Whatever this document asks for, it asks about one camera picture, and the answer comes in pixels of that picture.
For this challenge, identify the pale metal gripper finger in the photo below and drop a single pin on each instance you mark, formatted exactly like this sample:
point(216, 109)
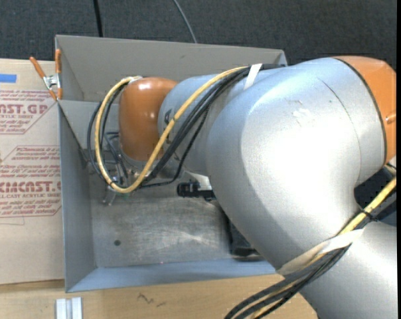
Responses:
point(112, 199)
point(107, 198)

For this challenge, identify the grey metal bin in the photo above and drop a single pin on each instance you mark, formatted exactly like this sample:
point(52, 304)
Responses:
point(154, 224)

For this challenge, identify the brown cardboard board red print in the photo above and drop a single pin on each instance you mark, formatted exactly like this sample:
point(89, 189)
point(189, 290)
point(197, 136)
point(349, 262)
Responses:
point(28, 238)

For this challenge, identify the black flat block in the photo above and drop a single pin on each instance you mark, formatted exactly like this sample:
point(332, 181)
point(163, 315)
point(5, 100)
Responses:
point(242, 241)

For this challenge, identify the black cylinder on white bracket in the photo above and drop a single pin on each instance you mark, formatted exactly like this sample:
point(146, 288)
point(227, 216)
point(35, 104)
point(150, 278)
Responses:
point(189, 189)

